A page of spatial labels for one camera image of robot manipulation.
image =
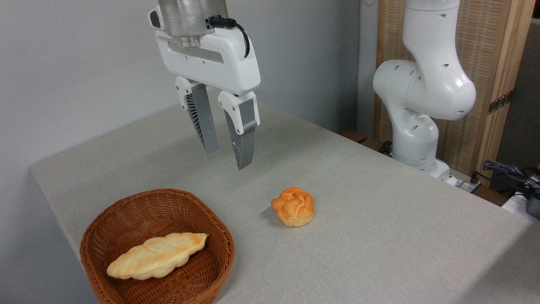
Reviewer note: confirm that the grey round object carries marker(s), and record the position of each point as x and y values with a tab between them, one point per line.
533	207

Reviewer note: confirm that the bamboo screen with wooden frame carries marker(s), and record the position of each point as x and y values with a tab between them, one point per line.
485	42

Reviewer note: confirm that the round orange bread bun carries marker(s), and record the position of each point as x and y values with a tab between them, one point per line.
294	207

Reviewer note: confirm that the brown wooden plank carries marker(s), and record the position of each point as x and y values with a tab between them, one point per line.
358	137

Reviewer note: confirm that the brown wicker basket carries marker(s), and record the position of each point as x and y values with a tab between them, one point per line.
139	211

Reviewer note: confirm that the long pale braided bread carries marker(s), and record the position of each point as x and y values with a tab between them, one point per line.
156	255

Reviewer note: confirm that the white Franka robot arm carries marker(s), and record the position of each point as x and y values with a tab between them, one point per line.
430	84

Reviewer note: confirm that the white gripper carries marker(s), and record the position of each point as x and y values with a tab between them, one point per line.
228	63

